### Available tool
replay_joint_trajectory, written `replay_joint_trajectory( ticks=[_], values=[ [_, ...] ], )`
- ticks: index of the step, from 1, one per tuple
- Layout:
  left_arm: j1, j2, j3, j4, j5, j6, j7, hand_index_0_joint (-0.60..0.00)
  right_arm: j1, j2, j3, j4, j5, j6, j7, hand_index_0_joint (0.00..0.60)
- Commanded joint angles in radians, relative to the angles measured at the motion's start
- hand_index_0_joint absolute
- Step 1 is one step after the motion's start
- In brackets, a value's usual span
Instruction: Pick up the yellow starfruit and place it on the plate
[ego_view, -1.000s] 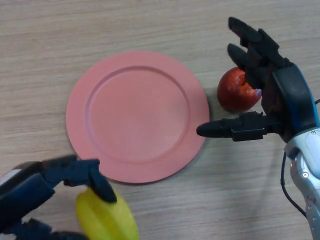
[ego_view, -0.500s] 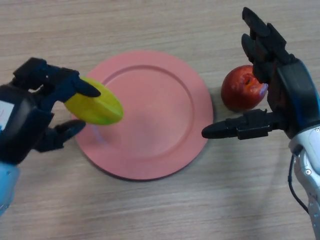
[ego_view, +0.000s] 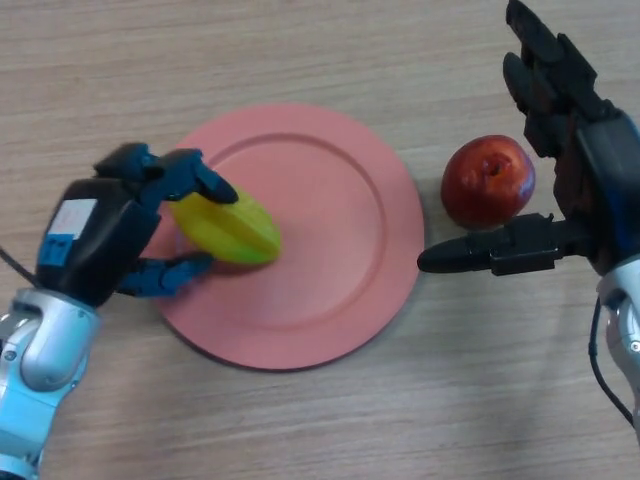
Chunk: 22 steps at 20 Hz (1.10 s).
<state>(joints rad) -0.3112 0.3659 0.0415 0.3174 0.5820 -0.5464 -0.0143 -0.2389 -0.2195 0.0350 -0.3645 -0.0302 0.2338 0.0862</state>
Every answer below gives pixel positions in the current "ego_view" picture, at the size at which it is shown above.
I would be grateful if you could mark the red apple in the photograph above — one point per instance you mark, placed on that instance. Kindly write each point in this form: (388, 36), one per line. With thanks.
(485, 185)

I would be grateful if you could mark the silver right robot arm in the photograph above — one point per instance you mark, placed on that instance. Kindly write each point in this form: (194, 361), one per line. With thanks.
(625, 320)

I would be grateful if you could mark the pink round plate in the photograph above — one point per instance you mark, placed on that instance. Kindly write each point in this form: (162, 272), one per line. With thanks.
(325, 250)

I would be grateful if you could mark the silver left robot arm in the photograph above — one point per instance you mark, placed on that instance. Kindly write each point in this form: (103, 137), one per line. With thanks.
(45, 350)

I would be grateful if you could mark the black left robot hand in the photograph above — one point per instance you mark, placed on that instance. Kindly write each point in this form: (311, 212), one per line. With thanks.
(95, 235)

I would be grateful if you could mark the yellow starfruit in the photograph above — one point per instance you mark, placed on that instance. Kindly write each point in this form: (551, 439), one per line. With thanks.
(235, 232)

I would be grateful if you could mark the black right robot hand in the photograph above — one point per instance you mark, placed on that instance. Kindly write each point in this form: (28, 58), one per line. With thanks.
(605, 175)

